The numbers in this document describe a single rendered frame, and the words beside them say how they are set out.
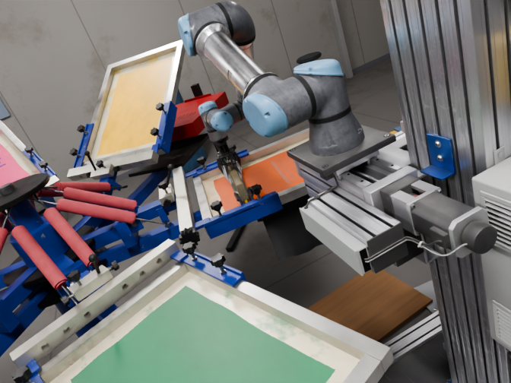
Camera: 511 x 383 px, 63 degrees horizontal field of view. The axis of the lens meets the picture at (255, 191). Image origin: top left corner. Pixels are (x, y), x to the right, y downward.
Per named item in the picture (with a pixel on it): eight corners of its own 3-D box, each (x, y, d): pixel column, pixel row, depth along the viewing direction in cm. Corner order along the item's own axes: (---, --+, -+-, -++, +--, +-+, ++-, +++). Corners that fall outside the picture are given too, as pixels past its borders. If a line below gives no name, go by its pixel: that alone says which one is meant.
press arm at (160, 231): (322, 171, 195) (319, 159, 193) (327, 175, 190) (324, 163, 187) (70, 276, 187) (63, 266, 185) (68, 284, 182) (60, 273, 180)
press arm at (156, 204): (179, 202, 186) (174, 192, 183) (179, 207, 180) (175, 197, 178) (142, 217, 185) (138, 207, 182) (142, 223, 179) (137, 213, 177)
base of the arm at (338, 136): (376, 137, 111) (368, 102, 107) (328, 161, 108) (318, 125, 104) (344, 127, 124) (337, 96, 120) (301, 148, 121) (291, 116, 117)
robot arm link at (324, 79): (360, 102, 108) (347, 51, 103) (317, 125, 105) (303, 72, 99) (333, 99, 119) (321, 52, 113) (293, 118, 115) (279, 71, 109)
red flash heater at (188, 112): (178, 118, 328) (172, 103, 323) (230, 104, 310) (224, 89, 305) (139, 151, 279) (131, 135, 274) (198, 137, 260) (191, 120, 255)
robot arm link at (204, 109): (200, 109, 162) (194, 106, 169) (211, 134, 167) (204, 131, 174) (218, 100, 164) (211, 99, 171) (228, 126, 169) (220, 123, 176)
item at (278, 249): (371, 226, 192) (353, 156, 177) (380, 234, 184) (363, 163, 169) (278, 265, 189) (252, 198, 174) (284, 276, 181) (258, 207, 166)
